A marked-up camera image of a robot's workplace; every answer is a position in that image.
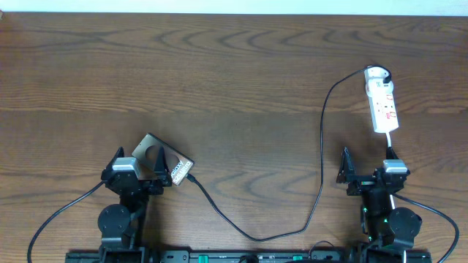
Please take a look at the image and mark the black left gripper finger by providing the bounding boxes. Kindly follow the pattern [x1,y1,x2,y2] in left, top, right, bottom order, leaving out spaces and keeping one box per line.
[110,147,124,163]
[153,147,172,187]

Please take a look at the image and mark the black USB charging cable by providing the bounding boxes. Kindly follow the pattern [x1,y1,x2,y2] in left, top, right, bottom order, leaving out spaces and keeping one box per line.
[185,64,393,243]

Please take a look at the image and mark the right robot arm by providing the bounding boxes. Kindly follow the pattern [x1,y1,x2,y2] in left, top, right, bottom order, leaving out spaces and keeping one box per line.
[336,148,422,262]

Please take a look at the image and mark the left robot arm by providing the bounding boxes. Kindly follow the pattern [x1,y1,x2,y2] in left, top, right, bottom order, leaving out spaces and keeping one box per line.
[98,148,172,262]

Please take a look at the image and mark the white USB charger plug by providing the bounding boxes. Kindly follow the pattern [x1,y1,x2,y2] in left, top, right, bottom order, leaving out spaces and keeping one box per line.
[364,65,392,84]

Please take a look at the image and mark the white power strip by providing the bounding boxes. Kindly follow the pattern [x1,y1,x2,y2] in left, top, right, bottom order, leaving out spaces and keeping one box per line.
[366,78,399,134]

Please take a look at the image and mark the white power strip cord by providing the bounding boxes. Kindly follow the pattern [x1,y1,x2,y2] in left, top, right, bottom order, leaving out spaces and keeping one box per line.
[385,131,407,263]

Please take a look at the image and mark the black right camera cable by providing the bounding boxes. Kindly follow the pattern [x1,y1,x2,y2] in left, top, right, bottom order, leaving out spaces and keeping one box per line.
[393,192,460,263]

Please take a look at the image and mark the black camera cable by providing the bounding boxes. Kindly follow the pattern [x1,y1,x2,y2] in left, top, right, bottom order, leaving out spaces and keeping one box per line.
[26,180,105,263]
[393,192,460,263]

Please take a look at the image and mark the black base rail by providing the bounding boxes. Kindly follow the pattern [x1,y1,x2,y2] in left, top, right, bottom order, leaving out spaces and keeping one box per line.
[65,249,433,263]

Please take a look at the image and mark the black left camera cable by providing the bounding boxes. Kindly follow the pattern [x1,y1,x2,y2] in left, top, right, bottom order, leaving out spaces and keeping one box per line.
[26,180,105,263]

